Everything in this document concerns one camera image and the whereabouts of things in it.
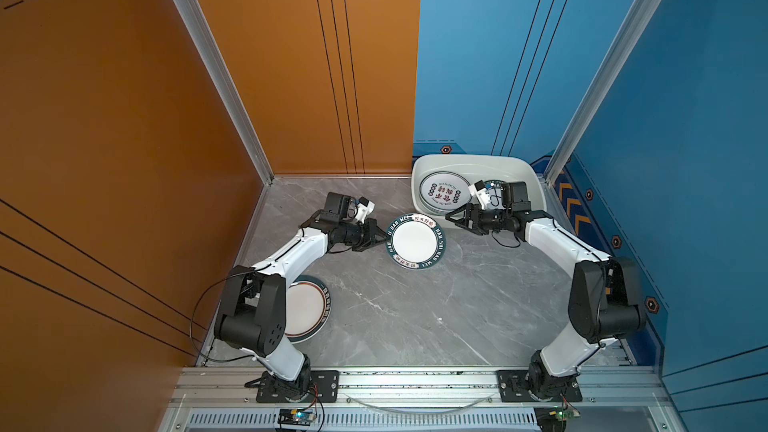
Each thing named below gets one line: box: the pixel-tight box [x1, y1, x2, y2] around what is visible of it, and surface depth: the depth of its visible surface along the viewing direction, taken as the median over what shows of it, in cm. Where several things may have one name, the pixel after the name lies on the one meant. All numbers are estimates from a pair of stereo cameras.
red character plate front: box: [419, 171, 473, 212], surface depth 113 cm
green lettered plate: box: [386, 213, 447, 270], surface depth 87 cm
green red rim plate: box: [285, 275, 331, 345], surface depth 88 cm
